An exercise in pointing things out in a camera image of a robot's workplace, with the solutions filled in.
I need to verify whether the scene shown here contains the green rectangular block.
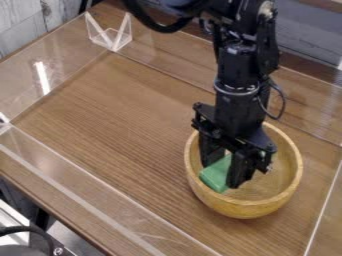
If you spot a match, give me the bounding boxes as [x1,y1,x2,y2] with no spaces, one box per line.
[198,151,278,194]

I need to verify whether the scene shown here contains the brown wooden bowl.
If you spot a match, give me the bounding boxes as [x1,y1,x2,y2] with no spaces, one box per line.
[185,123,304,219]

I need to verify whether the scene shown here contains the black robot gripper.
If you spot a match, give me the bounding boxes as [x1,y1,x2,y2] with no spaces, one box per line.
[193,81,277,189]

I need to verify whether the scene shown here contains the clear acrylic corner bracket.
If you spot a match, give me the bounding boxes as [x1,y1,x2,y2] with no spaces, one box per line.
[85,12,133,52]

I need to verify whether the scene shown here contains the black metal base plate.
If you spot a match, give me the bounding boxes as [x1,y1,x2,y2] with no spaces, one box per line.
[30,218,106,256]

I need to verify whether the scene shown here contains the black cable on floor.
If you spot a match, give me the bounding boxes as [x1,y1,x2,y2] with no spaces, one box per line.
[0,225,58,256]

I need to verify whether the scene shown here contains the clear acrylic tray wall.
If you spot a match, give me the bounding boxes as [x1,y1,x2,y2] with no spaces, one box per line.
[0,120,222,256]

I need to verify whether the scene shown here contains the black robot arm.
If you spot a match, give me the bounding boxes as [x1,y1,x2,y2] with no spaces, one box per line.
[124,0,281,189]

